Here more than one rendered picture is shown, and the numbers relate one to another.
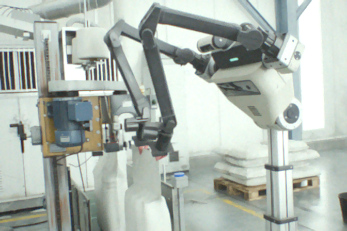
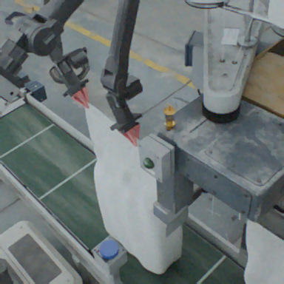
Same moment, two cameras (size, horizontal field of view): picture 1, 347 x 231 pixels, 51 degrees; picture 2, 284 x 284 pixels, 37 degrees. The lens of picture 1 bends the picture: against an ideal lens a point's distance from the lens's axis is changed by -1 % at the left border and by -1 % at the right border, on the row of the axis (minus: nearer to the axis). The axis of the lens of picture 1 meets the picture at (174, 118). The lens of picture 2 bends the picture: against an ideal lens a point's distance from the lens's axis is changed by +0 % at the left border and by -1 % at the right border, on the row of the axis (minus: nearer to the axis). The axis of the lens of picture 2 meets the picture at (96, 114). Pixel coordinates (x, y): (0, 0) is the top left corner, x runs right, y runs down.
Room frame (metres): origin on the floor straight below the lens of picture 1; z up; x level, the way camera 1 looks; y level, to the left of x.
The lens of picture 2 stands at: (2.90, -0.12, 2.02)
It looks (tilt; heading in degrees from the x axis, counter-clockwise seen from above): 39 degrees down; 169
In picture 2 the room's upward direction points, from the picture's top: 9 degrees counter-clockwise
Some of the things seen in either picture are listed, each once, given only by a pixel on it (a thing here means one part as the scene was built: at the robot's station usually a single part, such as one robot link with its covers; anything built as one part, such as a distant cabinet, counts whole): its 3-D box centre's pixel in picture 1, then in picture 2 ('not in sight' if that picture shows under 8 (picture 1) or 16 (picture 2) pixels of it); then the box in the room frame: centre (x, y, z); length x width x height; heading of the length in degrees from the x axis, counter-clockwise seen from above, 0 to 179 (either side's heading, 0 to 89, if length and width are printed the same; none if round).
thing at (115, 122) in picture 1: (116, 129); not in sight; (2.08, 0.33, 1.14); 0.05 x 0.04 x 0.16; 113
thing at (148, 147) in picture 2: (151, 101); (156, 157); (2.24, 0.14, 1.29); 0.08 x 0.05 x 0.09; 23
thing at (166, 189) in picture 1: (147, 199); not in sight; (2.81, 0.24, 0.54); 1.05 x 0.02 x 0.41; 23
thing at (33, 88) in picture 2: not in sight; (26, 86); (0.40, -0.11, 0.35); 0.30 x 0.15 x 0.15; 23
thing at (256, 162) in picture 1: (245, 159); not in sight; (4.91, -0.91, 0.44); 0.66 x 0.42 x 0.14; 18
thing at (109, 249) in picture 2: (179, 175); (109, 250); (2.16, -0.01, 0.84); 0.06 x 0.06 x 0.02
